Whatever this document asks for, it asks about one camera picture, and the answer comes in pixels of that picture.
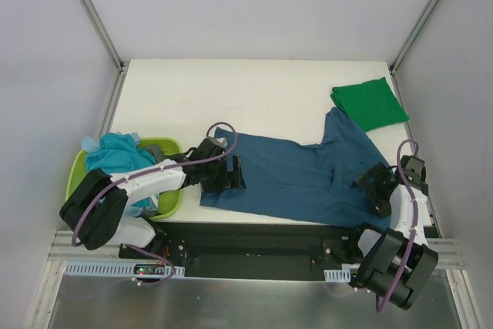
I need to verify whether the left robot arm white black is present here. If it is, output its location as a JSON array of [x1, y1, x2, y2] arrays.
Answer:
[[59, 136, 247, 259]]

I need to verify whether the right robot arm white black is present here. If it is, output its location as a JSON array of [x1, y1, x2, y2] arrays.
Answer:
[[340, 155, 438, 312]]

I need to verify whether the right aluminium frame post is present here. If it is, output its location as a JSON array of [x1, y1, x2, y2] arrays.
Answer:
[[388, 0, 468, 72]]

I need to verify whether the left white cable duct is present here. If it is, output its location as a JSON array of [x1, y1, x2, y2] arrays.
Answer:
[[65, 261, 185, 279]]

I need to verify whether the aluminium frame post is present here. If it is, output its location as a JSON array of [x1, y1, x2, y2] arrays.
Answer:
[[57, 0, 129, 72], [388, 0, 468, 72]]

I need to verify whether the folded green t shirt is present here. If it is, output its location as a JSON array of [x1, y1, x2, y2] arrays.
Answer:
[[330, 77, 409, 132]]

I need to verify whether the left aluminium frame post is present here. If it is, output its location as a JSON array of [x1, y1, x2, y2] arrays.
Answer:
[[57, 0, 129, 72]]

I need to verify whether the white cable duct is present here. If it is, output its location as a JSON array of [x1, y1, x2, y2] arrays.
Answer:
[[65, 261, 185, 279], [324, 268, 351, 284]]

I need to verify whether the turquoise t shirt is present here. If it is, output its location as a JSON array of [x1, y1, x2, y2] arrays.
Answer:
[[84, 132, 163, 210]]

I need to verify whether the lime green plastic basket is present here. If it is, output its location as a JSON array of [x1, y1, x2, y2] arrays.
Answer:
[[65, 137, 183, 220]]

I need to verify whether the right white cable duct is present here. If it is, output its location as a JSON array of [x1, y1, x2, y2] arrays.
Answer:
[[324, 268, 351, 284]]

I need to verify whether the light blue t shirt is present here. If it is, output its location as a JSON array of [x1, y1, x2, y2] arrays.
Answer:
[[80, 136, 100, 153]]

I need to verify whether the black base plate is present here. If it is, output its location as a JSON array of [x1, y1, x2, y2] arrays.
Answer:
[[119, 222, 363, 281]]

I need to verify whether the dark grey t shirt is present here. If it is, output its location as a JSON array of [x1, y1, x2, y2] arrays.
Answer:
[[143, 144, 166, 163]]

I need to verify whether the dark blue t shirt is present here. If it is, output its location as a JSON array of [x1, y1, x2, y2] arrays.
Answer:
[[200, 108, 390, 229]]

